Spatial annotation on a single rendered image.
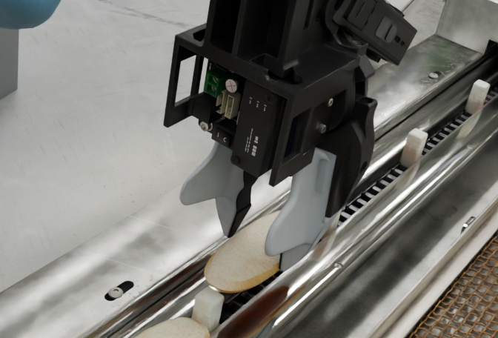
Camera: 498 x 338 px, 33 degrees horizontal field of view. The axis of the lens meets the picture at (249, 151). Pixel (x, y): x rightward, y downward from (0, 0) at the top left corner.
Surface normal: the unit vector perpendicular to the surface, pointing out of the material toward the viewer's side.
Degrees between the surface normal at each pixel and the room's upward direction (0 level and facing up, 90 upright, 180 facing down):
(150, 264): 0
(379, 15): 92
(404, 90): 0
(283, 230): 84
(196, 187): 96
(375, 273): 0
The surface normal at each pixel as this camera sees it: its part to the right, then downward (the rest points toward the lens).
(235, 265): 0.17, -0.71
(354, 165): -0.59, 0.52
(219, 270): -0.09, -0.73
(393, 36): 0.77, 0.48
